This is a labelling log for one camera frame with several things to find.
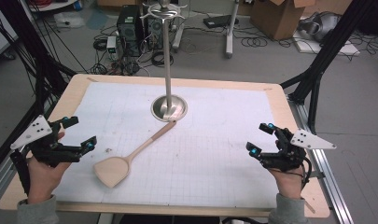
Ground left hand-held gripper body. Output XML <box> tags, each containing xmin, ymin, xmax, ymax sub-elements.
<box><xmin>9</xmin><ymin>114</ymin><xmax>85</xmax><ymax>169</ymax></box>

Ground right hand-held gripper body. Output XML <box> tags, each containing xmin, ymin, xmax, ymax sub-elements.
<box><xmin>259</xmin><ymin>127</ymin><xmax>338</xmax><ymax>173</ymax></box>

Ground person's right hand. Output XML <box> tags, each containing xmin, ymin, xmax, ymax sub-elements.
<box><xmin>268</xmin><ymin>139</ymin><xmax>306</xmax><ymax>201</ymax></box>

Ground person's left hand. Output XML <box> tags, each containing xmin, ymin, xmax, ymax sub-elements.
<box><xmin>26</xmin><ymin>132</ymin><xmax>73</xmax><ymax>205</ymax></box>

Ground wooden spatula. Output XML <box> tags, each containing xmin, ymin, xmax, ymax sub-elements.
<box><xmin>92</xmin><ymin>119</ymin><xmax>177</xmax><ymax>189</ymax></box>

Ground white grid mat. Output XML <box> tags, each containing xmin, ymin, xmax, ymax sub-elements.
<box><xmin>52</xmin><ymin>81</ymin><xmax>280</xmax><ymax>209</ymax></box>

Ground white power adapter box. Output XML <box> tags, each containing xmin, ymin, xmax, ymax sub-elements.
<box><xmin>105</xmin><ymin>35</ymin><xmax>119</xmax><ymax>61</ymax></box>

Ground white stand leg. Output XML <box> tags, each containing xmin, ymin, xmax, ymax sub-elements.
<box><xmin>171</xmin><ymin>21</ymin><xmax>186</xmax><ymax>53</ymax></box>
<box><xmin>225</xmin><ymin>0</ymin><xmax>241</xmax><ymax>60</ymax></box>

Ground white flat board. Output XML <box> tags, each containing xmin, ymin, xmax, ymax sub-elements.
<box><xmin>292</xmin><ymin>37</ymin><xmax>362</xmax><ymax>58</ymax></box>

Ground cardboard box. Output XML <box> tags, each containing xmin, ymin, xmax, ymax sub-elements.
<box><xmin>249</xmin><ymin>0</ymin><xmax>317</xmax><ymax>41</ymax></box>

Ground black computer tower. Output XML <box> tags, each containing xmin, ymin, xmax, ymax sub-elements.
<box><xmin>116</xmin><ymin>4</ymin><xmax>145</xmax><ymax>58</ymax></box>

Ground metal utensil stand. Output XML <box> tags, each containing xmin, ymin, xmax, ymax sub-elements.
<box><xmin>139</xmin><ymin>0</ymin><xmax>189</xmax><ymax>123</ymax></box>

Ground grey rounded appliance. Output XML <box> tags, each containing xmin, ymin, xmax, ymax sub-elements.
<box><xmin>297</xmin><ymin>11</ymin><xmax>343</xmax><ymax>43</ymax></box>

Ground black flat device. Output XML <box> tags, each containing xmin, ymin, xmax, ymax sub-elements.
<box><xmin>203</xmin><ymin>14</ymin><xmax>240</xmax><ymax>30</ymax></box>

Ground open computer case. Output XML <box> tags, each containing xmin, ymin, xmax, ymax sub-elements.
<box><xmin>142</xmin><ymin>13</ymin><xmax>165</xmax><ymax>51</ymax></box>

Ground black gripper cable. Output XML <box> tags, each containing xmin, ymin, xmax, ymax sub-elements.
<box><xmin>301</xmin><ymin>156</ymin><xmax>314</xmax><ymax>189</ymax></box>

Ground black strap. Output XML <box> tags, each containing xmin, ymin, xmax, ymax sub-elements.
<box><xmin>9</xmin><ymin>148</ymin><xmax>32</xmax><ymax>196</ymax></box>

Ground black frame struts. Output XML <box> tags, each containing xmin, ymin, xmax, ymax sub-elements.
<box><xmin>0</xmin><ymin>0</ymin><xmax>78</xmax><ymax>175</ymax></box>
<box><xmin>279</xmin><ymin>0</ymin><xmax>378</xmax><ymax>135</ymax></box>

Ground tangle of black floor cables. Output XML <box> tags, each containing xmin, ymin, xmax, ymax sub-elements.
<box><xmin>89</xmin><ymin>24</ymin><xmax>175</xmax><ymax>77</ymax></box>

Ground coiled black cable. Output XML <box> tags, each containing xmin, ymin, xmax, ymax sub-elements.
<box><xmin>240</xmin><ymin>35</ymin><xmax>269</xmax><ymax>49</ymax></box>

